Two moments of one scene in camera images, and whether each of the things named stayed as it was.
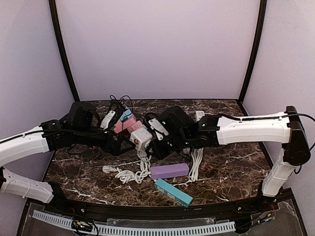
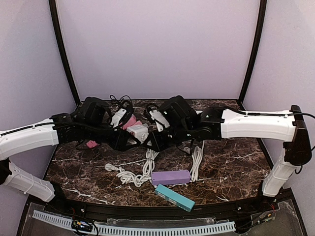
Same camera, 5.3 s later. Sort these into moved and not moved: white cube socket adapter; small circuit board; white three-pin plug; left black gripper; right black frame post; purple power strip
Moved: left black gripper; white cube socket adapter; purple power strip; white three-pin plug
Not moved: small circuit board; right black frame post
